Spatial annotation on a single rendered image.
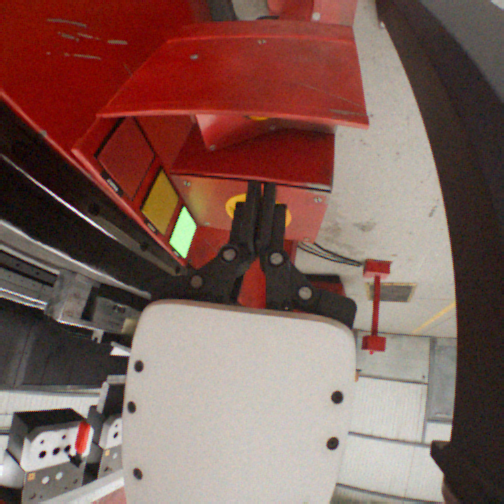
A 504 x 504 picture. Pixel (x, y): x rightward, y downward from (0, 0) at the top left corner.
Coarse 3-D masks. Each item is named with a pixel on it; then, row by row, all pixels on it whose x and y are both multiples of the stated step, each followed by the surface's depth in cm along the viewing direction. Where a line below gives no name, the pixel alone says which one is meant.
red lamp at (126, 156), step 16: (128, 128) 15; (112, 144) 14; (128, 144) 15; (144, 144) 17; (112, 160) 14; (128, 160) 16; (144, 160) 17; (112, 176) 14; (128, 176) 16; (128, 192) 16
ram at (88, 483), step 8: (120, 472) 46; (88, 480) 37; (96, 480) 38; (104, 480) 41; (112, 480) 43; (0, 488) 23; (80, 488) 34; (88, 488) 36; (96, 488) 38; (120, 488) 45; (0, 496) 21; (8, 496) 22; (64, 496) 30; (72, 496) 32; (80, 496) 33; (104, 496) 40; (112, 496) 42; (120, 496) 45
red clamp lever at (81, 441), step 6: (84, 426) 34; (78, 432) 34; (84, 432) 34; (78, 438) 33; (84, 438) 34; (78, 444) 33; (84, 444) 33; (78, 450) 32; (84, 450) 33; (72, 456) 32; (78, 456) 32; (72, 462) 31; (78, 462) 32; (84, 462) 32; (78, 468) 31
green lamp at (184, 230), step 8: (184, 208) 26; (184, 216) 26; (184, 224) 27; (192, 224) 29; (176, 232) 25; (184, 232) 27; (192, 232) 29; (176, 240) 25; (184, 240) 27; (176, 248) 26; (184, 248) 28; (184, 256) 28
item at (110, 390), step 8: (112, 376) 51; (120, 376) 53; (104, 384) 49; (112, 384) 50; (120, 384) 52; (104, 392) 48; (112, 392) 49; (120, 392) 52; (104, 400) 47; (112, 400) 49; (120, 400) 52; (104, 408) 47; (112, 408) 49; (120, 408) 52
